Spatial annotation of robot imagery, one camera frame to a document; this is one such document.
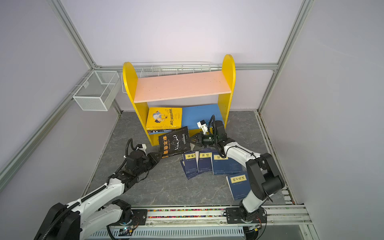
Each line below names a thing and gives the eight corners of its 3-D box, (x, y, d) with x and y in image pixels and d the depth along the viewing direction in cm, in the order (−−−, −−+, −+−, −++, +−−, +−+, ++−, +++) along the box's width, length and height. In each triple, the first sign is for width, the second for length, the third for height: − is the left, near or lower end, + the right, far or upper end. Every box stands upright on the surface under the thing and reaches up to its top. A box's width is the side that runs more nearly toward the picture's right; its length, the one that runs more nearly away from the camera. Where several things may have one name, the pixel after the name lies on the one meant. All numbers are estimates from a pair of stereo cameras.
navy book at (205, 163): (198, 173, 90) (198, 170, 86) (198, 153, 98) (198, 150, 95) (213, 173, 90) (213, 170, 86) (211, 153, 98) (212, 150, 95)
